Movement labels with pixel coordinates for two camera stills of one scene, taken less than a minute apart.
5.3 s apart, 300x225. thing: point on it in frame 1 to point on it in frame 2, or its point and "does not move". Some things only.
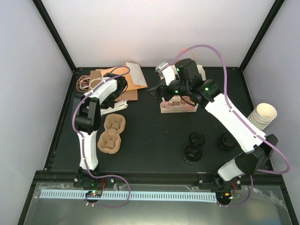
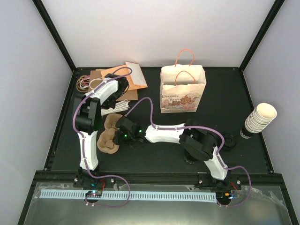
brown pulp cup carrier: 109,141 does not move
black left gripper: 111,105 does not move
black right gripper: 161,87 to 119,139
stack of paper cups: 263,115 does not move
